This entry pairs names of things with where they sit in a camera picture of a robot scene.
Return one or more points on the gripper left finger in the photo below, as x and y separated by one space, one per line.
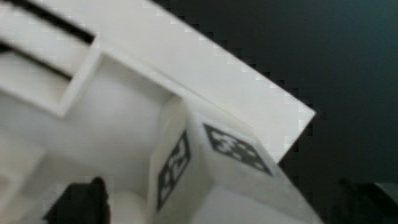
80 207

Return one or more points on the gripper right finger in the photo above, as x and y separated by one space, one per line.
366 203

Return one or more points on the white chair leg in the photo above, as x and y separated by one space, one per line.
216 184

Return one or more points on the white chair seat block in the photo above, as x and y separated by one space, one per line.
99 58

